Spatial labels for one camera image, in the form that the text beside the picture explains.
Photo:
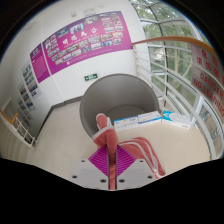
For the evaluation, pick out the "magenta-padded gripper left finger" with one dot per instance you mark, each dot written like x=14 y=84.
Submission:
x=96 y=165

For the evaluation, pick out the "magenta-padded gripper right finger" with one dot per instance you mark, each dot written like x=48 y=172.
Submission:
x=128 y=165

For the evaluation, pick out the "pink towel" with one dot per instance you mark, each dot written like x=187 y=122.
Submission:
x=111 y=140

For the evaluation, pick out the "grey round armchair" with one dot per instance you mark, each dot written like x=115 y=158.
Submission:
x=120 y=93

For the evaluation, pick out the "short white railing, orange handrail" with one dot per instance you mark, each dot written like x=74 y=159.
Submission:
x=20 y=128

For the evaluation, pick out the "green exit sign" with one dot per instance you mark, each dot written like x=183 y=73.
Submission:
x=91 y=77

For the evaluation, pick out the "white warning sign, red lettering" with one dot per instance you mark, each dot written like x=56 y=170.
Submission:
x=210 y=91

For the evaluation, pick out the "narrow magenta text poster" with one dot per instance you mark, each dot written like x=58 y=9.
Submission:
x=40 y=63

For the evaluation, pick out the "large magenta photo poster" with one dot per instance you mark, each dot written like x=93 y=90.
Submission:
x=86 y=40

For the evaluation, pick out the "white warning sign, red characters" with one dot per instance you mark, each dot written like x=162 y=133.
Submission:
x=210 y=65

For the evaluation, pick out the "white railing with orange handrail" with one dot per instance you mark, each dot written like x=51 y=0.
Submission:
x=166 y=40

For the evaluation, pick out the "white photo wall poster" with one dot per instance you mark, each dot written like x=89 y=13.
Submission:
x=31 y=80
x=25 y=98

